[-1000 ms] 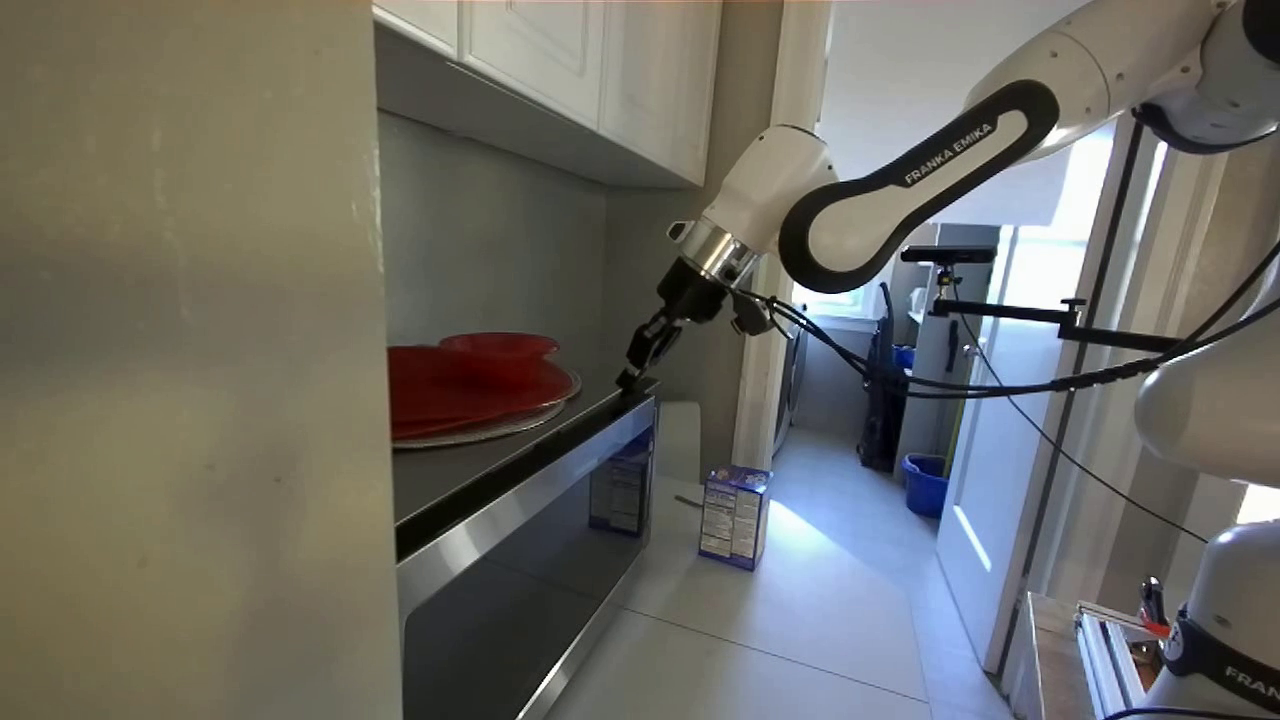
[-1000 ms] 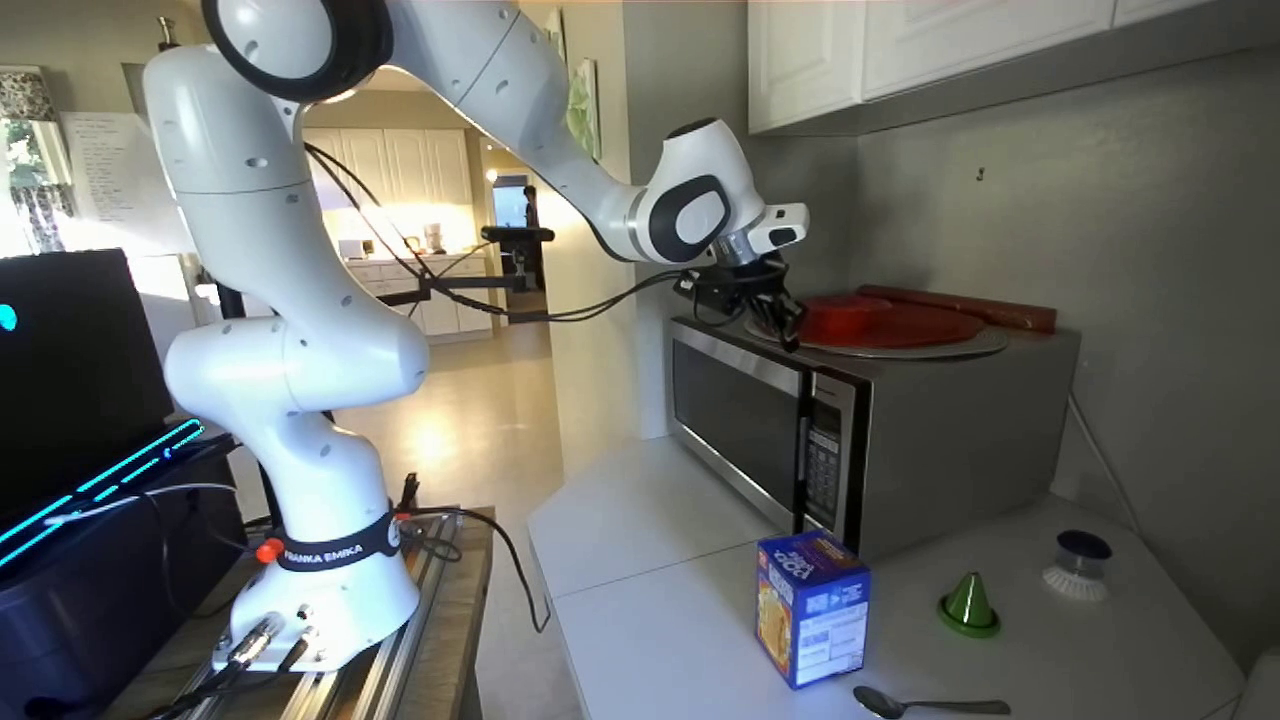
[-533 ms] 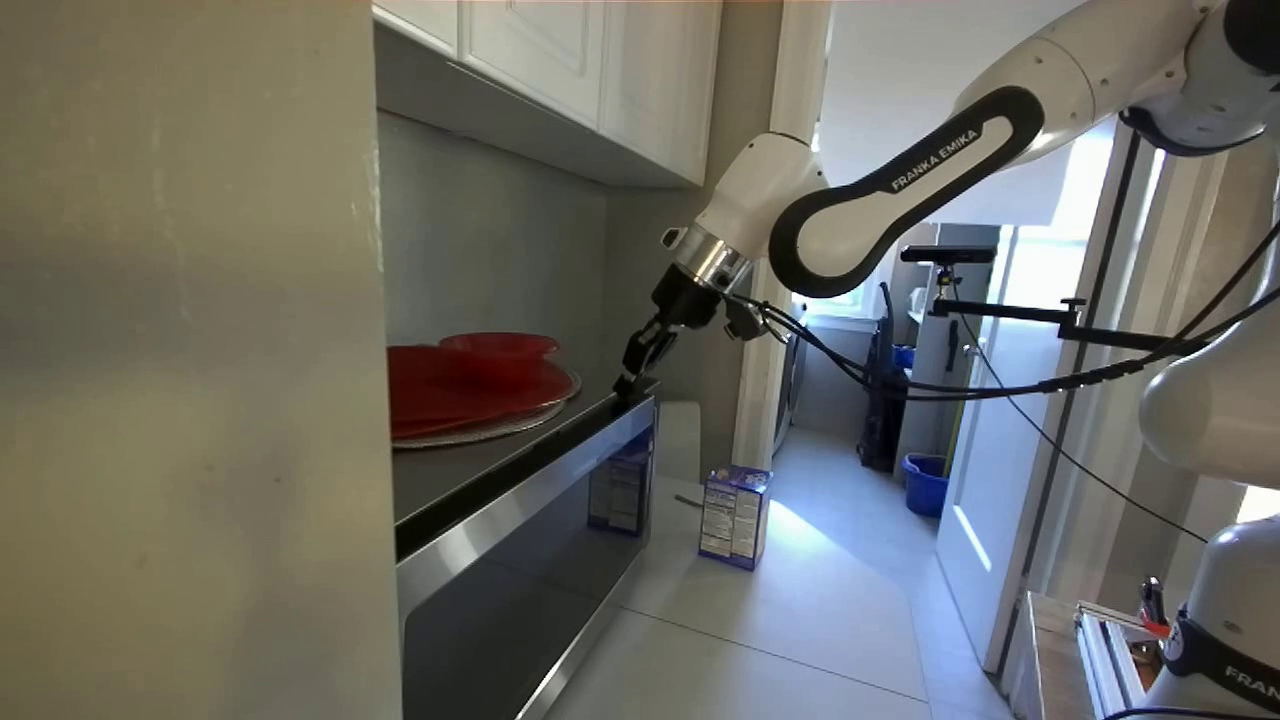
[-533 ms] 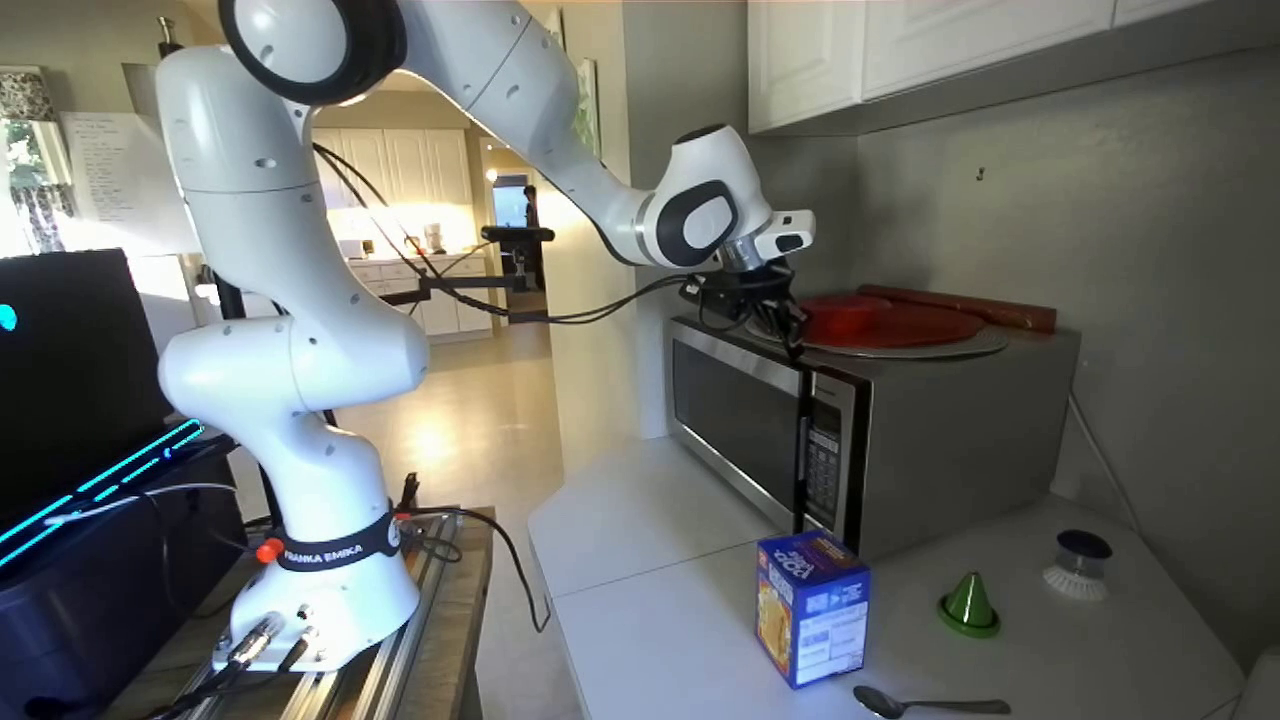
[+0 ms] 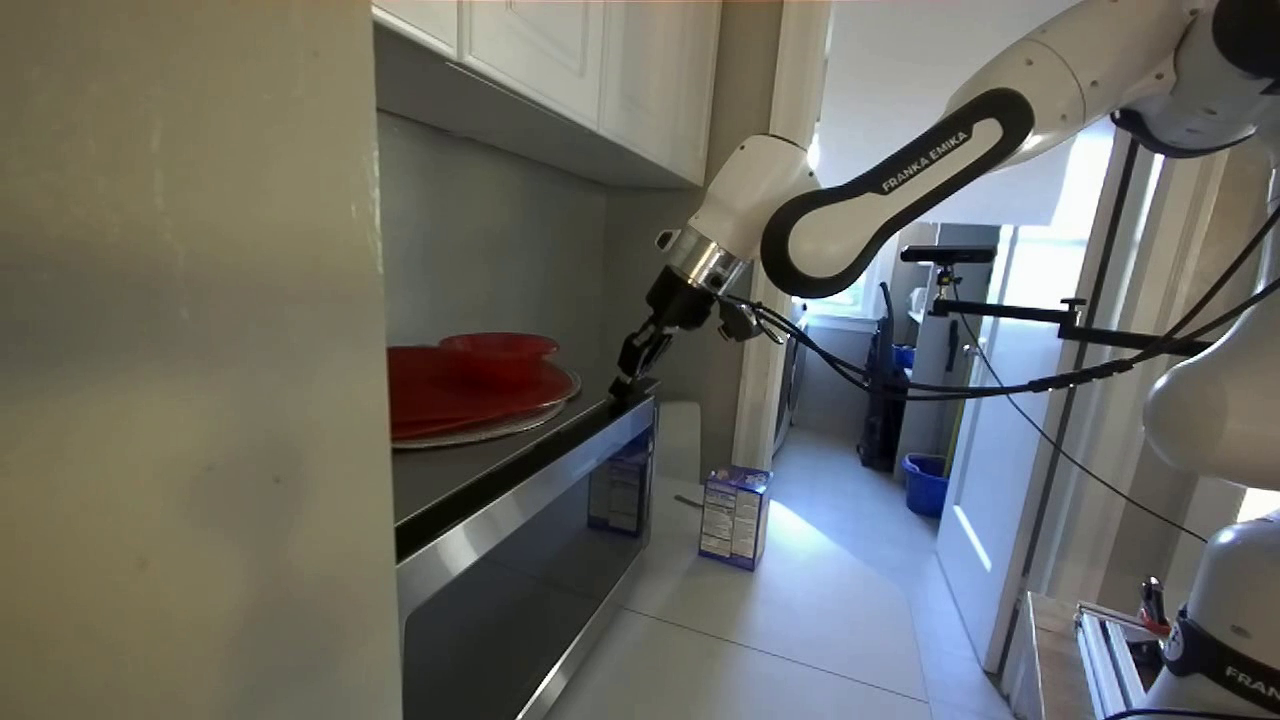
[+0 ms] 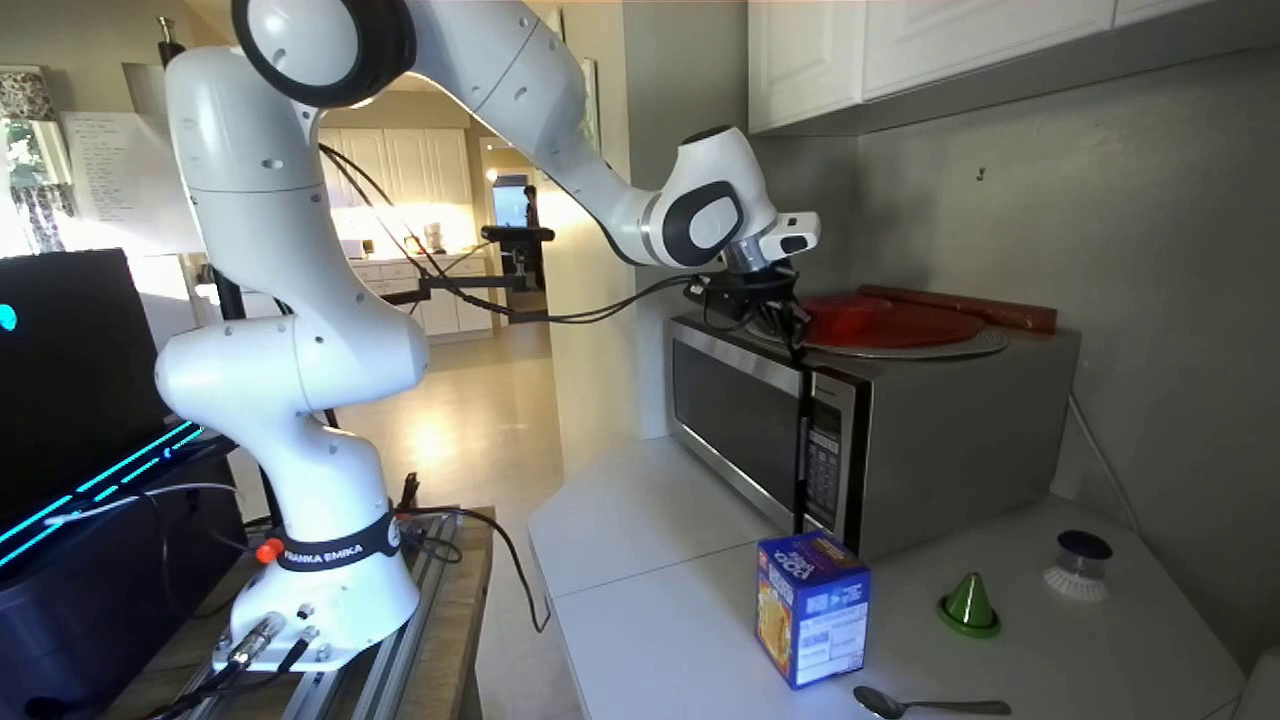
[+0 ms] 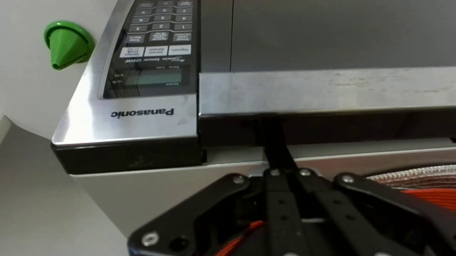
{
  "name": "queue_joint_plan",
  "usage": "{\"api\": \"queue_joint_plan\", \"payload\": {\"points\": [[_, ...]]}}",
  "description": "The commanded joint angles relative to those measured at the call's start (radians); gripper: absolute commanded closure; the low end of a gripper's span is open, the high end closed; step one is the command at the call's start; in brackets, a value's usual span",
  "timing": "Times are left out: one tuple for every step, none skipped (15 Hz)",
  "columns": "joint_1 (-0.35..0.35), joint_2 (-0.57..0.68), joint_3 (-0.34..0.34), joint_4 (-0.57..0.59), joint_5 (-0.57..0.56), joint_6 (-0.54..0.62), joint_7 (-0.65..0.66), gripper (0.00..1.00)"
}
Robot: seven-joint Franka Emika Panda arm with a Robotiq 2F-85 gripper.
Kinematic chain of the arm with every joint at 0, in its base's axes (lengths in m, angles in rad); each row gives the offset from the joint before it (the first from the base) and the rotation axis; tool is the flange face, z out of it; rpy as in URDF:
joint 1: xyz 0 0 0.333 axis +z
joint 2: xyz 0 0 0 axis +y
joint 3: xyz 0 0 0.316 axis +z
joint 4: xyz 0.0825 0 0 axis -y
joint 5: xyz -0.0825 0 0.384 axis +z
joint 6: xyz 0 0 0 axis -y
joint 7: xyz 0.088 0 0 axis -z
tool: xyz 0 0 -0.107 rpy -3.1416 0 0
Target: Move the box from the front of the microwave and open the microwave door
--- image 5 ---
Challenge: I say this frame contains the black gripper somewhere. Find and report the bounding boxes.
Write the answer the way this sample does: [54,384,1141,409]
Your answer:
[603,263,733,404]

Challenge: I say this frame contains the blue cardboard box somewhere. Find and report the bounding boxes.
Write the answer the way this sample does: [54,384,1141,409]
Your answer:
[691,464,776,575]

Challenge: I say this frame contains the dark glass microwave door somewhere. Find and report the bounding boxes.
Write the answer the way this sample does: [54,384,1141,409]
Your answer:
[397,395,666,720]

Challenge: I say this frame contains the robot base table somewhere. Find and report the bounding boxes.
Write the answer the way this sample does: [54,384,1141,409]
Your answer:
[1022,592,1181,720]

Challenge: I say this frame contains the stainless steel microwave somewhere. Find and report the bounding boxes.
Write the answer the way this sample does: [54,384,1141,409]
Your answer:
[387,380,666,720]

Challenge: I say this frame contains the red bowl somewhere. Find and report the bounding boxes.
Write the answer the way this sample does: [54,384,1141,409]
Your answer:
[437,330,563,367]

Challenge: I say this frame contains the red plate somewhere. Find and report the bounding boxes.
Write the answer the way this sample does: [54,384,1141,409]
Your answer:
[387,337,583,446]

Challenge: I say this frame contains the blue bin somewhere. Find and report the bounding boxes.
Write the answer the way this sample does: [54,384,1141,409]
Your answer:
[902,453,956,525]

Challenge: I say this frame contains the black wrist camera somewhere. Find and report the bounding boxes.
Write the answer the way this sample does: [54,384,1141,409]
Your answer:
[715,296,767,350]

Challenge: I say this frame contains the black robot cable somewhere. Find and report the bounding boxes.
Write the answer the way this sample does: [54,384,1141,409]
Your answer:
[740,198,1280,548]

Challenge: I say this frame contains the white wall cabinets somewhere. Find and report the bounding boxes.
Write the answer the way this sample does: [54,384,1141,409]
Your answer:
[371,0,733,191]

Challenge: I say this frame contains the black camera on stand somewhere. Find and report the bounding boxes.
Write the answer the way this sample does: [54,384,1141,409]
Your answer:
[898,242,1006,321]

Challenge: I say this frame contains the black camera stand pole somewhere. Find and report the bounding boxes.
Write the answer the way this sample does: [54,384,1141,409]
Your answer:
[930,130,1216,361]

